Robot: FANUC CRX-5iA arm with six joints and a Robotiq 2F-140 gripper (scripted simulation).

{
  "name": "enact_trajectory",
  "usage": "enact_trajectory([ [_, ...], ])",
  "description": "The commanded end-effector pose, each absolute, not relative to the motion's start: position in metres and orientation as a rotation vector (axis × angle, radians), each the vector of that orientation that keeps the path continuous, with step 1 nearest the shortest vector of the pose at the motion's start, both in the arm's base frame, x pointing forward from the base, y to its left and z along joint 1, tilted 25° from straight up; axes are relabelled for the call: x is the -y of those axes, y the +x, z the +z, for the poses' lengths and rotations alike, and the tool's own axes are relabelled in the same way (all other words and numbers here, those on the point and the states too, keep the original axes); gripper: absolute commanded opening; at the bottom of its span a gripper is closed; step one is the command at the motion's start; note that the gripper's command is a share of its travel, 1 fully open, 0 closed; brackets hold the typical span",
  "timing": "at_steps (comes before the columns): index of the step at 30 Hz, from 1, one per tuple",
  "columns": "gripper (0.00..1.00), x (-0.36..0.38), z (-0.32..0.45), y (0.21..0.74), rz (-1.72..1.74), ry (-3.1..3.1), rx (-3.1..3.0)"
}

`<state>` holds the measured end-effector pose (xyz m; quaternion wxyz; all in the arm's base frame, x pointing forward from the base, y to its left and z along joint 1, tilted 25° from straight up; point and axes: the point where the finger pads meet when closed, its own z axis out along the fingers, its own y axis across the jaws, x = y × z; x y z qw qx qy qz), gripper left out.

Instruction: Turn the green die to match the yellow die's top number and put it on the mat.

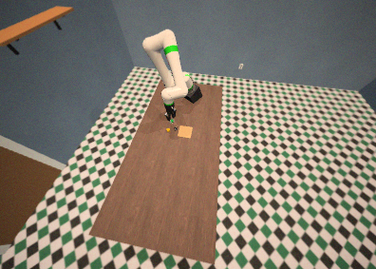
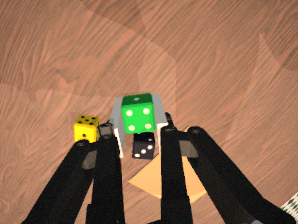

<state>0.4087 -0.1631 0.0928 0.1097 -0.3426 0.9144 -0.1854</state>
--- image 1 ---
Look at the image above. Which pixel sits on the orange flat square mat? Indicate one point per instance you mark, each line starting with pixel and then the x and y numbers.
pixel 185 131

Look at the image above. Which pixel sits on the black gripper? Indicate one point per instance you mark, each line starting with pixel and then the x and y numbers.
pixel 169 112

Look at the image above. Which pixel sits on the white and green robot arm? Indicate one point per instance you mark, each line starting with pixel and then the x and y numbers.
pixel 178 85

